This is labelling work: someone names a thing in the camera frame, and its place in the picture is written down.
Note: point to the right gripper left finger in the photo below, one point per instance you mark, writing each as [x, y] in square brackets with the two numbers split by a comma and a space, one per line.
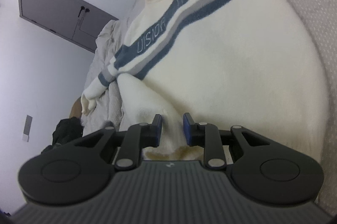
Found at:
[132, 141]

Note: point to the black clothing pile left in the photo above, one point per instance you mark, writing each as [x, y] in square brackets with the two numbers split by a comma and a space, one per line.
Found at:
[66, 131]

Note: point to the grey door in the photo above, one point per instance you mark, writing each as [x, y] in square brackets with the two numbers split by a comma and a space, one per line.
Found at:
[61, 18]

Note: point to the black door handle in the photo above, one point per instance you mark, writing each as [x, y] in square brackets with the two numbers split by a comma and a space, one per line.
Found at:
[83, 9]

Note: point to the cream blue striped sweater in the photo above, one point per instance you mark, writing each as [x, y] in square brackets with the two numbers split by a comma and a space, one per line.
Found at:
[210, 55]

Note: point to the grey bed sheet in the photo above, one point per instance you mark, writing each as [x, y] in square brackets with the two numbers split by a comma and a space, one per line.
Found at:
[302, 29]

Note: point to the brown pillow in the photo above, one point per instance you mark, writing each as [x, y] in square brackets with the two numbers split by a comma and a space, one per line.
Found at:
[76, 110]

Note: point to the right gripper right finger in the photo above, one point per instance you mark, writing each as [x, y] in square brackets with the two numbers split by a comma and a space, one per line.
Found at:
[207, 136]

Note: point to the grey wall panel left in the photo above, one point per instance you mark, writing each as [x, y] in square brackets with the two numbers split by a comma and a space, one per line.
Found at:
[27, 127]

